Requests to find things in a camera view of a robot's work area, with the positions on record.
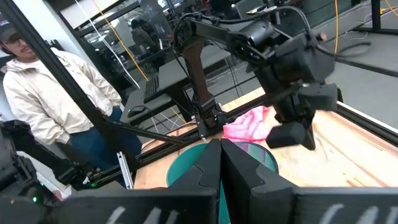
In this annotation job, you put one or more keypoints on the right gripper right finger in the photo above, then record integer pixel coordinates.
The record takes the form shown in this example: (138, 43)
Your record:
(280, 205)

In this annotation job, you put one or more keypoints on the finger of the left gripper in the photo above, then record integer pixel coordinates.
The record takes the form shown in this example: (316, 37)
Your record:
(310, 138)

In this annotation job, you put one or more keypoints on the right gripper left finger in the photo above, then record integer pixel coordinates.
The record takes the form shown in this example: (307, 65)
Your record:
(140, 205)

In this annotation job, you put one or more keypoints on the dark green cup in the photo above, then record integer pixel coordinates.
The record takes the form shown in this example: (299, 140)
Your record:
(183, 165)

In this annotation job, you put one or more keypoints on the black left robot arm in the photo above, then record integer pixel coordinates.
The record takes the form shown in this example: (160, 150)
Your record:
(199, 71)

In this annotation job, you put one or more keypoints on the pink towel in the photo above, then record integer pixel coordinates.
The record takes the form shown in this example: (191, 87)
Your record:
(248, 124)

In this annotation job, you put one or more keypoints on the black computer mouse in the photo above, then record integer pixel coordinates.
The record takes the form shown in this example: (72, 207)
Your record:
(136, 111)

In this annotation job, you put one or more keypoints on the black keyboard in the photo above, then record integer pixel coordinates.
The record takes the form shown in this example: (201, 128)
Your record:
(151, 88)

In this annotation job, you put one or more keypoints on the grey desk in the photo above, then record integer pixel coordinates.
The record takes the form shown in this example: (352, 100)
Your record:
(168, 74)

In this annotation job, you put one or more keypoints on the person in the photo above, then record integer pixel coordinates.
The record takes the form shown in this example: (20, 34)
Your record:
(40, 102)

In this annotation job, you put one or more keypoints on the silver bracket plate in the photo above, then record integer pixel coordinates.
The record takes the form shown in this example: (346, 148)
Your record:
(125, 169)

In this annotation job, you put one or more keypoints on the black metal table frame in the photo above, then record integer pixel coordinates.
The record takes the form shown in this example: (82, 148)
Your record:
(63, 73)

